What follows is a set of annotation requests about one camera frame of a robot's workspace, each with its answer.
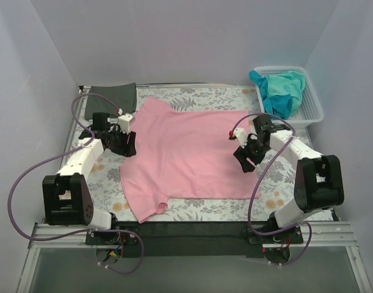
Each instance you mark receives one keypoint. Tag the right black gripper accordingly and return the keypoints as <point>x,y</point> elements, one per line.
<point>249,153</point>

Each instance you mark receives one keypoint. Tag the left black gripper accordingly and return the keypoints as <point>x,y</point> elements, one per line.
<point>125,143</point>

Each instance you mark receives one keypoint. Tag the pink t-shirt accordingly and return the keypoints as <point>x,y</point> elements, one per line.
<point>182,155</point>

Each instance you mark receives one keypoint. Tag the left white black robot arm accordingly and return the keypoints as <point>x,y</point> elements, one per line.
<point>66,195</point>

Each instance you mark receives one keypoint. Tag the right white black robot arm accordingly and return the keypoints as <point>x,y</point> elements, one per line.
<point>318,179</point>

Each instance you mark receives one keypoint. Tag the floral patterned table mat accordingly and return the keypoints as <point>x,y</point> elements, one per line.
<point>275,190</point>

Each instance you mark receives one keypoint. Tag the folded dark grey t-shirt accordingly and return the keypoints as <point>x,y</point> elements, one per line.
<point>123,96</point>

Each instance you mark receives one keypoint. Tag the teal t-shirt in basket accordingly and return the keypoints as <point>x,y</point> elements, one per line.
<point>281,94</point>

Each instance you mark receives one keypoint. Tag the white plastic basket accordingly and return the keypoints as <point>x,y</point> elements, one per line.
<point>310,110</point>

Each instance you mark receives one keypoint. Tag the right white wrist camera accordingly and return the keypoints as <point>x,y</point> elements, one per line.
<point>241,135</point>

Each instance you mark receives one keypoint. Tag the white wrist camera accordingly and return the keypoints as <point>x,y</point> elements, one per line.
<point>241,135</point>
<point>124,121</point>

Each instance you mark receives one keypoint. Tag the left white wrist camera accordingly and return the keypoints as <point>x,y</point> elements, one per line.
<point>124,121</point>

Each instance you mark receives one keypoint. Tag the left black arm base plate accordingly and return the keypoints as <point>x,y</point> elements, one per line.
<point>113,238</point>

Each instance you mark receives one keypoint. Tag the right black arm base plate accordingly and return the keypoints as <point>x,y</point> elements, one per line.
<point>292,236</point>

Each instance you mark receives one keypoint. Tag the aluminium frame rail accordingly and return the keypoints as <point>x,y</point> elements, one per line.
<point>335,234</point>

